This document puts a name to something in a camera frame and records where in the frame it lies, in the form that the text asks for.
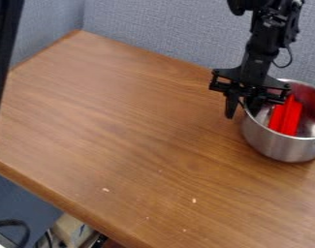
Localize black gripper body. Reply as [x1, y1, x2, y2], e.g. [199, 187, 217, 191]
[210, 58, 290, 104]

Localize dark panel at left edge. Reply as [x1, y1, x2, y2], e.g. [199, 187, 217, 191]
[0, 0, 26, 143]

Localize beige box under table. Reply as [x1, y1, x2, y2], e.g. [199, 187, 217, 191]
[53, 213, 99, 248]

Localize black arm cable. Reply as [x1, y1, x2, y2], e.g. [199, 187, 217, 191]
[271, 45, 296, 70]

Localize red plastic block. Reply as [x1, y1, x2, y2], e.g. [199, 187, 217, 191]
[269, 95, 304, 136]

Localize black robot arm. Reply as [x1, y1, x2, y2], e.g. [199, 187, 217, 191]
[210, 0, 305, 118]

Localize black cables under table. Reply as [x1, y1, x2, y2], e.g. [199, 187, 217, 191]
[34, 227, 56, 248]

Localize stainless steel pot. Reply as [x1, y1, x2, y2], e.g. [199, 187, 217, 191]
[242, 78, 315, 163]

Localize black looped cable on floor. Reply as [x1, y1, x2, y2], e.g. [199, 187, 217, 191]
[0, 219, 32, 248]

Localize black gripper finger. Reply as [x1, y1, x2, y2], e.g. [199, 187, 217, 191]
[226, 92, 239, 119]
[246, 95, 266, 116]

